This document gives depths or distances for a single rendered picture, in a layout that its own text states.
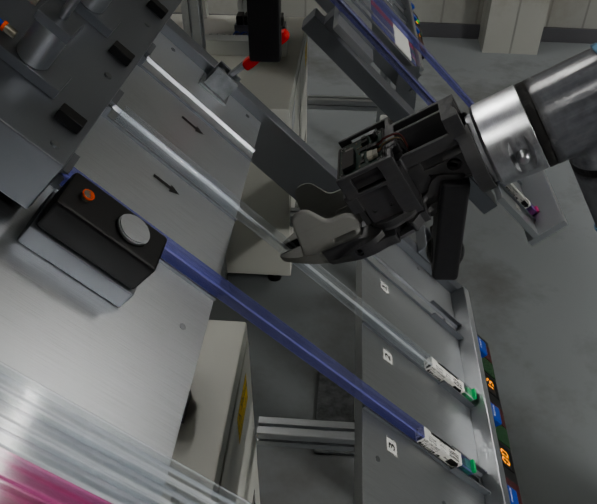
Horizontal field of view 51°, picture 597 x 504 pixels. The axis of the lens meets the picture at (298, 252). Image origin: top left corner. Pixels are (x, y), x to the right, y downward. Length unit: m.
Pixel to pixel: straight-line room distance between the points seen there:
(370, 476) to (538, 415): 1.22
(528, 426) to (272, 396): 0.65
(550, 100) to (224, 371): 0.60
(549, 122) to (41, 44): 0.36
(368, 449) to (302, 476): 0.98
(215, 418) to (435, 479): 0.35
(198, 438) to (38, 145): 0.55
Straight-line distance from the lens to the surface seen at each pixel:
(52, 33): 0.43
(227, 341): 0.97
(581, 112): 0.53
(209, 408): 0.89
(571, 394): 1.84
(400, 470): 0.61
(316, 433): 1.23
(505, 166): 0.53
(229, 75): 0.72
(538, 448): 1.70
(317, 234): 0.58
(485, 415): 0.77
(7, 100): 0.42
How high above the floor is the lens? 1.33
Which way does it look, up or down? 39 degrees down
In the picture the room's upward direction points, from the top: straight up
